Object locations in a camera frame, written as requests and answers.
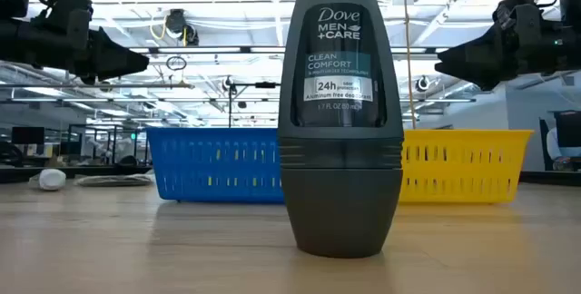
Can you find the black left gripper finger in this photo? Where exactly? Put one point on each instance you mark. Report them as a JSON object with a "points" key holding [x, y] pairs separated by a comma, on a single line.
{"points": [[113, 60]]}

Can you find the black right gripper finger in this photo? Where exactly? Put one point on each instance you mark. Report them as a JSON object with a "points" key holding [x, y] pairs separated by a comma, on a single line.
{"points": [[476, 65]]}

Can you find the black shower cap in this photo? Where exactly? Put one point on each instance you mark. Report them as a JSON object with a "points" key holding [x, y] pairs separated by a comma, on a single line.
{"points": [[113, 180]]}

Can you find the small white-capped toothpaste tube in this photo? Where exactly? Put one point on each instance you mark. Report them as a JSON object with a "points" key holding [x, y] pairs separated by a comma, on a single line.
{"points": [[51, 179]]}

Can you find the dark grey roll-on deodorant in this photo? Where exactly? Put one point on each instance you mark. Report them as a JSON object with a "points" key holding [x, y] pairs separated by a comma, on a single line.
{"points": [[340, 194]]}

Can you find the black computer monitor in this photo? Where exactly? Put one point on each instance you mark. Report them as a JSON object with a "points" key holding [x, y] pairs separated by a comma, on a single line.
{"points": [[569, 128], [27, 135]]}

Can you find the black office chair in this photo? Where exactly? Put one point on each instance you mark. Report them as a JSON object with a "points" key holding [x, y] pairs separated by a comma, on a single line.
{"points": [[543, 144]]}

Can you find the person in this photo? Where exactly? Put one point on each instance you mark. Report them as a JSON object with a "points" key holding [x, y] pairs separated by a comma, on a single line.
{"points": [[553, 146]]}

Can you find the blue plastic slotted basket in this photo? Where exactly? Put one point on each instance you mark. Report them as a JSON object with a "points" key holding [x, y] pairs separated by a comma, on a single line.
{"points": [[190, 137]]}

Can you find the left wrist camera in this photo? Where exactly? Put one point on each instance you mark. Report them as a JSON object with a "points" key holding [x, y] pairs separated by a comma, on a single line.
{"points": [[70, 10]]}

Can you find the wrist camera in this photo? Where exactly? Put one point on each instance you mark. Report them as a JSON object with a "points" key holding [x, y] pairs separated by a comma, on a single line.
{"points": [[517, 10], [70, 10]]}

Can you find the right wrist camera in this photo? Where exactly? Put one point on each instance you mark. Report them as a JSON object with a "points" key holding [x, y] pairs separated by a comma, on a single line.
{"points": [[517, 10]]}

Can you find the black frame stand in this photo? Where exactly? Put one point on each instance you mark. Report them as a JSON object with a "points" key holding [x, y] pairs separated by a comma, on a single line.
{"points": [[230, 108]]}

